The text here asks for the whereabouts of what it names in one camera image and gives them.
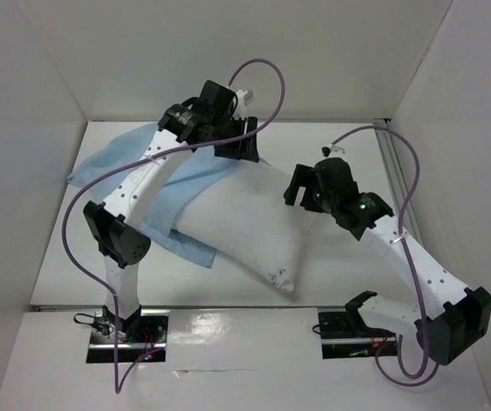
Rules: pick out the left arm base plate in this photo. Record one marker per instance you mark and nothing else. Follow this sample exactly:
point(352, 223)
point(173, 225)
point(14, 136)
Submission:
point(147, 340)

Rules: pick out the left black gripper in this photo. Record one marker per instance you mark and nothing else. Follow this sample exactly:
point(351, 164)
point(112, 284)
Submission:
point(244, 149)

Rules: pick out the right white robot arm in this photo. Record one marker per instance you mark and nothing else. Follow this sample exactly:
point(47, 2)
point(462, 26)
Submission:
point(451, 316)

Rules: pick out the white pillow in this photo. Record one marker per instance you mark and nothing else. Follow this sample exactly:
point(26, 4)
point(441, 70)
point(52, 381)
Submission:
point(244, 216)

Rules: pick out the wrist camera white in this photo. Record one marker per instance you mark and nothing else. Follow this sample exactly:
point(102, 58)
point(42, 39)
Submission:
point(244, 99)
point(332, 149)

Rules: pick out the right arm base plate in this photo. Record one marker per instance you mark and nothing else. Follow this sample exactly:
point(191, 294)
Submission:
point(341, 339)

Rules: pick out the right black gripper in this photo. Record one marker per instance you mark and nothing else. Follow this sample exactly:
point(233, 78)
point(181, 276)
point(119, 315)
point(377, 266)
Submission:
point(303, 188)

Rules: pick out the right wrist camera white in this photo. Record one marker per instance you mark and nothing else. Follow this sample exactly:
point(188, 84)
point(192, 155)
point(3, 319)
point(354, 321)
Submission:
point(332, 149)

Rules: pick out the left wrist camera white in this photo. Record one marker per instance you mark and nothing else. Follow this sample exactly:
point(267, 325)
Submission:
point(244, 99)

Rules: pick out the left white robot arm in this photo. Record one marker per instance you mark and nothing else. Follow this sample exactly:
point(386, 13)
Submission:
point(218, 113)

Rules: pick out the aluminium rail frame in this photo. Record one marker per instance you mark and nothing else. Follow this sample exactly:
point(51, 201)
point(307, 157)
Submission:
point(388, 145)

